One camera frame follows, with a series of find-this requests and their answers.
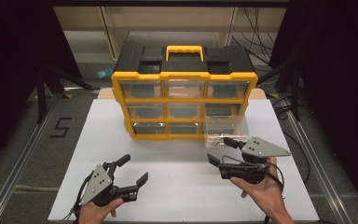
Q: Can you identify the left hand-held gripper cable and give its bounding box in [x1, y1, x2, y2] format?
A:
[62, 171, 96, 224]

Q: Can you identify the black floor cable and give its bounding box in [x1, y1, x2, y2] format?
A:
[271, 96, 312, 185]

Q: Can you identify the small blue packet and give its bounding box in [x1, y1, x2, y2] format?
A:
[97, 67, 115, 79]

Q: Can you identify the transparent plastic drawer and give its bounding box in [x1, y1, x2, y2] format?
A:
[202, 113, 251, 149]

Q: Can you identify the right hand-held gripper cable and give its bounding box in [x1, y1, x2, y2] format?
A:
[220, 154, 285, 224]

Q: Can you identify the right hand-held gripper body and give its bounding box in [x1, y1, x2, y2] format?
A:
[218, 135, 293, 185]

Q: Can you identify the hand-held gripper cable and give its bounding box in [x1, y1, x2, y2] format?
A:
[220, 154, 285, 224]
[62, 171, 96, 224]

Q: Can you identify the grid of clear small drawers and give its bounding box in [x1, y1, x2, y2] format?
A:
[119, 79, 251, 135]

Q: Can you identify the black metal stand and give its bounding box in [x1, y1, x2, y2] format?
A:
[255, 60, 303, 122]
[35, 63, 101, 125]

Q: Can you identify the person's left hand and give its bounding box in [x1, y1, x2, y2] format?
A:
[78, 198, 126, 224]

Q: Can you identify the yellow and black organizer cabinet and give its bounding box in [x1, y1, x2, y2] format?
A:
[110, 45, 259, 142]

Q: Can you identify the cream shelf unit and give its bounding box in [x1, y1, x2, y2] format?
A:
[53, 7, 288, 63]

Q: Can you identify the aluminium floor rail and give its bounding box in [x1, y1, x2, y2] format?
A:
[279, 94, 355, 224]
[0, 88, 101, 224]

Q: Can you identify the bundle of black hanging cables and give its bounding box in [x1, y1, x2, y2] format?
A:
[231, 7, 282, 65]

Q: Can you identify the white table sheet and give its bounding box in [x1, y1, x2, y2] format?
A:
[47, 98, 321, 222]

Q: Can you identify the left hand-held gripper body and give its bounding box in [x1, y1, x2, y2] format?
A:
[80, 161, 139, 208]

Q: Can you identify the person's right hand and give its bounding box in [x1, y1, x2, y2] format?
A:
[229, 156, 289, 217]

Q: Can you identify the black curtain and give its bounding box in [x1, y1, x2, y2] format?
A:
[268, 0, 358, 220]
[0, 0, 84, 176]

